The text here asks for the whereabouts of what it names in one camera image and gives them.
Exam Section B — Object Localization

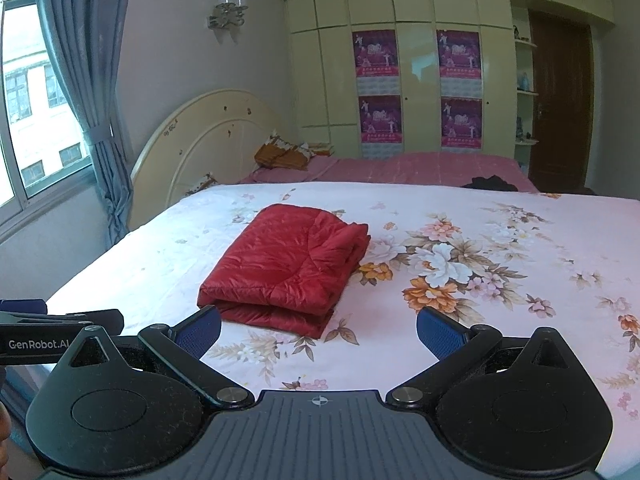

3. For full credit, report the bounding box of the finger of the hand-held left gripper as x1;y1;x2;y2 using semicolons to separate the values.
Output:
0;299;48;314
0;309;125;336

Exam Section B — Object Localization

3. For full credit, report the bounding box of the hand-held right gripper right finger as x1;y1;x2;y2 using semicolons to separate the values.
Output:
385;305;586;409

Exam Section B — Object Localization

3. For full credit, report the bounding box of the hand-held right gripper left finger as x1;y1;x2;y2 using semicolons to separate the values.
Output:
60;305;257;409

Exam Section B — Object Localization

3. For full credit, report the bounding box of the red puffer jacket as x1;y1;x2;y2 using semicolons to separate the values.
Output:
196;204;372;339

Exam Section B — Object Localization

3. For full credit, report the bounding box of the person's left forearm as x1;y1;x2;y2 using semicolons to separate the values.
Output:
0;402;12;468

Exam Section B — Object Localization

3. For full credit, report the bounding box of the white floral bed sheet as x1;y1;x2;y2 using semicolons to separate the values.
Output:
42;180;640;480

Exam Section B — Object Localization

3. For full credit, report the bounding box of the brown patterned pillow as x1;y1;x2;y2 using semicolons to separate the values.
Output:
185;174;218;197

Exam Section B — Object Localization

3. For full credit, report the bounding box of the black cloth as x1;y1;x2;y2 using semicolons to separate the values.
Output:
460;175;521;192

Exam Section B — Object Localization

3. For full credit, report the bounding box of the pink bed cover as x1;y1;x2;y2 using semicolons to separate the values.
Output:
235;152;538;193

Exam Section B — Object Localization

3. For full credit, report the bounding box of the orange patterned cloth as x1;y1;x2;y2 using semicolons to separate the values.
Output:
254;132;336;171

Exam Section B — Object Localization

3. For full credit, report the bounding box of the cream bed headboard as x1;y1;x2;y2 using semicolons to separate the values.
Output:
129;89;283;233

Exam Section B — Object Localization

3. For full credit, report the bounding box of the window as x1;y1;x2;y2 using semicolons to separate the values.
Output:
0;0;96;201

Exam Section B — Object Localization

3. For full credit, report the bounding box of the brown wooden door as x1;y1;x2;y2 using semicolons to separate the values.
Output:
527;10;595;193

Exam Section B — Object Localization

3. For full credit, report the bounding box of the blue curtain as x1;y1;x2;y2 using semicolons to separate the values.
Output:
34;0;137;233

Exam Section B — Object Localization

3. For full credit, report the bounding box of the cream corner shelf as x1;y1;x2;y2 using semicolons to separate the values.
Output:
512;7;541;171

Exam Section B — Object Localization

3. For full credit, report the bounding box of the cream wardrobe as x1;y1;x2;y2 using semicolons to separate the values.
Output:
280;0;616;161

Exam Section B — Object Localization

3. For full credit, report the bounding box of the purple wall poster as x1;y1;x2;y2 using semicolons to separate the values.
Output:
359;95;403;145
441;98;483;150
436;29;482;80
352;30;398;78

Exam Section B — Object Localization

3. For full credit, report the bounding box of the silver wall lamp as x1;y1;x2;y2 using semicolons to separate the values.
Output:
206;0;249;30

